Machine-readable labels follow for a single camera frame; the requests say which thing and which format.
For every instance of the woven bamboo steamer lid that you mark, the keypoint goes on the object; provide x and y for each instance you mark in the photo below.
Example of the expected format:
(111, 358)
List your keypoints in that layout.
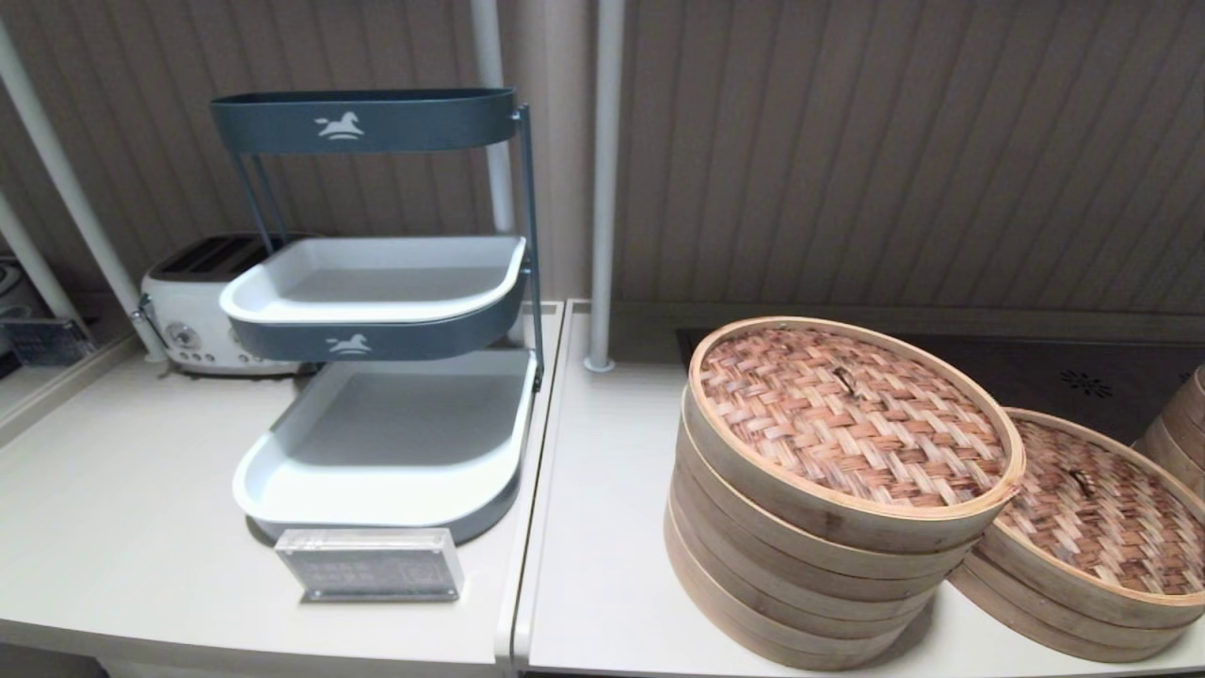
(847, 414)

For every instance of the bamboo steamer basket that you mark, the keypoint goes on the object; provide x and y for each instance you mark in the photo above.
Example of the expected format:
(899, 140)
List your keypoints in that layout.
(800, 650)
(800, 603)
(800, 557)
(1054, 636)

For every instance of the short bamboo steamer with lid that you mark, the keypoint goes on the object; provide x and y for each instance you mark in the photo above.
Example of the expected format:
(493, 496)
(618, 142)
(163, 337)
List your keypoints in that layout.
(1101, 508)

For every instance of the bamboo steamer stack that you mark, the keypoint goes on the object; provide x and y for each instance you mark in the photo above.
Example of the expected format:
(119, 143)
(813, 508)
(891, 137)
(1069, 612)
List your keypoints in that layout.
(1181, 433)

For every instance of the white upright support pole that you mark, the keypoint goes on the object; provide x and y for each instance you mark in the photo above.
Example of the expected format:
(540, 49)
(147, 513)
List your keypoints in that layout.
(607, 188)
(490, 47)

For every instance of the grey square plastic tray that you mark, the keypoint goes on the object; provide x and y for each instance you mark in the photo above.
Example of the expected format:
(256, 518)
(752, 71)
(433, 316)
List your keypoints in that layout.
(395, 424)

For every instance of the teal and white rack tray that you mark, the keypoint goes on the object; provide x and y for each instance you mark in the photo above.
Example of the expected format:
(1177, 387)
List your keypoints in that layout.
(424, 122)
(377, 282)

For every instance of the clear acrylic warning sign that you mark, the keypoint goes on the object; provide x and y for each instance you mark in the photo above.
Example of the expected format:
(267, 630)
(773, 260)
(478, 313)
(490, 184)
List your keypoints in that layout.
(367, 570)

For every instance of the white retro toaster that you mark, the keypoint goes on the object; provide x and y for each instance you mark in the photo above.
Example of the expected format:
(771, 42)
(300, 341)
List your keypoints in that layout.
(188, 311)

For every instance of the black induction cooktop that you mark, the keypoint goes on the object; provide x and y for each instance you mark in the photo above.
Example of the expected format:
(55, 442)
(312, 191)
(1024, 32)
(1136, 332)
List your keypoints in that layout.
(1036, 377)

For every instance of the small dark acrylic sign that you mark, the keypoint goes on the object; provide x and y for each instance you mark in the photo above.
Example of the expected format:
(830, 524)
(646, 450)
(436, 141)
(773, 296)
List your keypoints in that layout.
(47, 341)

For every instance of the white slanted support pole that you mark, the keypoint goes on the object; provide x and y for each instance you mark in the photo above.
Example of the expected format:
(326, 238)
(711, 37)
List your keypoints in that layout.
(66, 179)
(28, 254)

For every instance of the teal metal rack frame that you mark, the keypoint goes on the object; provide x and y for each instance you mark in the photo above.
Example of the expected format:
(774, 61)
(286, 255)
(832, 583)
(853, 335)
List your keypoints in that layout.
(529, 207)

